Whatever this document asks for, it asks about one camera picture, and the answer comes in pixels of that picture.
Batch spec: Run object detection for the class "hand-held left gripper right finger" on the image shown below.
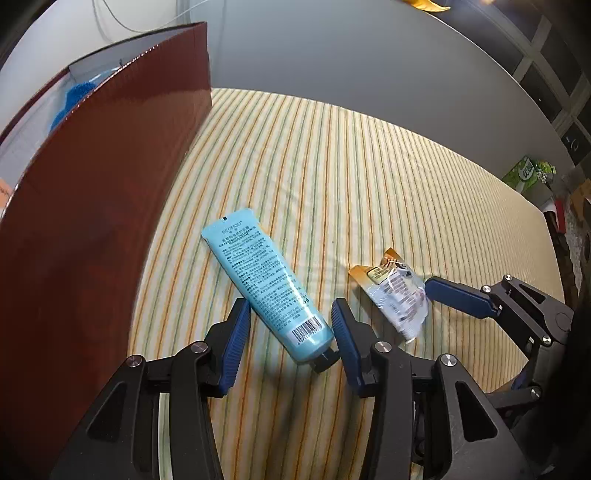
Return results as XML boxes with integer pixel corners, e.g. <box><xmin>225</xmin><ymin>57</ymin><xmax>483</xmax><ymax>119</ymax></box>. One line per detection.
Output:
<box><xmin>331</xmin><ymin>298</ymin><xmax>539</xmax><ymax>480</ymax></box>

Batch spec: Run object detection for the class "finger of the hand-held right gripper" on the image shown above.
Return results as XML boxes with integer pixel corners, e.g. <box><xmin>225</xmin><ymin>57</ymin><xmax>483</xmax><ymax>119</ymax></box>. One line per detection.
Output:
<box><xmin>425</xmin><ymin>274</ymin><xmax>575</xmax><ymax>348</ymax></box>
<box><xmin>485</xmin><ymin>367</ymin><xmax>544</xmax><ymax>409</ymax></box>

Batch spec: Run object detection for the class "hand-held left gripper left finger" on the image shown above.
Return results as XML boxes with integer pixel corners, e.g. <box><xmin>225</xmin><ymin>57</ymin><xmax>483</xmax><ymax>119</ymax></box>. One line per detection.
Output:
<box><xmin>48</xmin><ymin>298</ymin><xmax>252</xmax><ymax>480</ymax></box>

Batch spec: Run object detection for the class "orange and white snack packet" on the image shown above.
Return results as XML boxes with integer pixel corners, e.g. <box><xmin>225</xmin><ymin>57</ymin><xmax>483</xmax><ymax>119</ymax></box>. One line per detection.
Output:
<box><xmin>348</xmin><ymin>248</ymin><xmax>431</xmax><ymax>343</ymax></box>

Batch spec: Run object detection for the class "light blue cream tube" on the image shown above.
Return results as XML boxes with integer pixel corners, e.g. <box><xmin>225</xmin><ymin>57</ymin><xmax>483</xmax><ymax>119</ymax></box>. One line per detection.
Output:
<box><xmin>202</xmin><ymin>209</ymin><xmax>341</xmax><ymax>374</ymax></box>

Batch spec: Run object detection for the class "red cardboard box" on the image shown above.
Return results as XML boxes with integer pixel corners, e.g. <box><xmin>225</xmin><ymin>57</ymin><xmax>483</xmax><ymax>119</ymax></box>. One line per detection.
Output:
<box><xmin>0</xmin><ymin>21</ymin><xmax>213</xmax><ymax>464</ymax></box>

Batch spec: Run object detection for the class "blue knitted cloth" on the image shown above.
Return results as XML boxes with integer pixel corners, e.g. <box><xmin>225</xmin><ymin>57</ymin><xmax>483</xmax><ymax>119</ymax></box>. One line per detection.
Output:
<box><xmin>50</xmin><ymin>82</ymin><xmax>97</xmax><ymax>134</ymax></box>

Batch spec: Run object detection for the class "red item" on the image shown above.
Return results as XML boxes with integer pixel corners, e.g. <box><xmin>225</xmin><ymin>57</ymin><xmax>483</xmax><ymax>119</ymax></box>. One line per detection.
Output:
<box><xmin>542</xmin><ymin>198</ymin><xmax>570</xmax><ymax>232</ymax></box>

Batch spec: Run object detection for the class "green tissue box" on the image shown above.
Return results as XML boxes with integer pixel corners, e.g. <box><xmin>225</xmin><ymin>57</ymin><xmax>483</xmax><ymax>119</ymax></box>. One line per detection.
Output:
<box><xmin>501</xmin><ymin>156</ymin><xmax>558</xmax><ymax>195</ymax></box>

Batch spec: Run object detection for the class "striped tablecloth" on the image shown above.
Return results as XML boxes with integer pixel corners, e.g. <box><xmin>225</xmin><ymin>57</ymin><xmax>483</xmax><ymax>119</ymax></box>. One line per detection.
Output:
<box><xmin>127</xmin><ymin>88</ymin><xmax>572</xmax><ymax>480</ymax></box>

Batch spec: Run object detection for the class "window with white frame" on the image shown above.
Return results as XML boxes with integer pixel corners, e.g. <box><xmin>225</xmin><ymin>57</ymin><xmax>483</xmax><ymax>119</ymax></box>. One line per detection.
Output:
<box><xmin>505</xmin><ymin>0</ymin><xmax>591</xmax><ymax>168</ymax></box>

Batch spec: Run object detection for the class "white wall cable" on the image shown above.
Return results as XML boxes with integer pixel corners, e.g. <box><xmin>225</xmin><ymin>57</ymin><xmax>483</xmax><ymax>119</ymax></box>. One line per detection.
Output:
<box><xmin>91</xmin><ymin>0</ymin><xmax>178</xmax><ymax>34</ymax></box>

